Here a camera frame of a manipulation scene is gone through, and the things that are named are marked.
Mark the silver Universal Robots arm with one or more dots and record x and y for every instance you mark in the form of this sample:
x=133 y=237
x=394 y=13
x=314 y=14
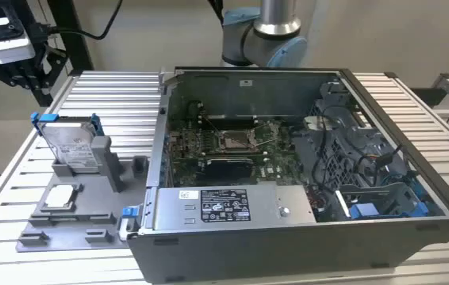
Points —
x=259 y=35

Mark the CPU socket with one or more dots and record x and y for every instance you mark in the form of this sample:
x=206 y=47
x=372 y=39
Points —
x=235 y=139

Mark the grey power supply unit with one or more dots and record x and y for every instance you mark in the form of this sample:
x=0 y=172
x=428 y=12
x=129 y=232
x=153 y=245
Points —
x=263 y=205

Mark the black RAM slot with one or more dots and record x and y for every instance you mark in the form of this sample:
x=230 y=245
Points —
x=232 y=153

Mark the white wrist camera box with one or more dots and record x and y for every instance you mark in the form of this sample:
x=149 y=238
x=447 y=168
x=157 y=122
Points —
x=5 y=47

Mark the hard disk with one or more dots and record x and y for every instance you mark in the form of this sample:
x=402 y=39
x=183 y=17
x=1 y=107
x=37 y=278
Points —
x=73 y=142

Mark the blue-grey disk bay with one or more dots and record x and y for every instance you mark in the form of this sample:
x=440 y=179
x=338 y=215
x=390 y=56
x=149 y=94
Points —
x=351 y=166

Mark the silver CPU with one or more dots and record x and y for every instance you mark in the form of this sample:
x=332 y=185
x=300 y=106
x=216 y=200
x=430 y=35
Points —
x=59 y=197

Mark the green motherboard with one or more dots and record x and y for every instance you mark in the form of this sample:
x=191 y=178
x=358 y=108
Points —
x=279 y=169

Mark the blue case latch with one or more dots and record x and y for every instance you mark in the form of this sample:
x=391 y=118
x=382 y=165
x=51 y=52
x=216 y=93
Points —
x=128 y=212

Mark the black frame post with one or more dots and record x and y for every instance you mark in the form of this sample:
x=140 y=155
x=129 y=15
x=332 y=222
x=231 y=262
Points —
x=77 y=44

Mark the grey parts rack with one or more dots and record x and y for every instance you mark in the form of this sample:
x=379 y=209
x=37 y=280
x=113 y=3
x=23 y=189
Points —
x=89 y=207

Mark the black PC case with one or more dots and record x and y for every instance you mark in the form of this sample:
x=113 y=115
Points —
x=287 y=252

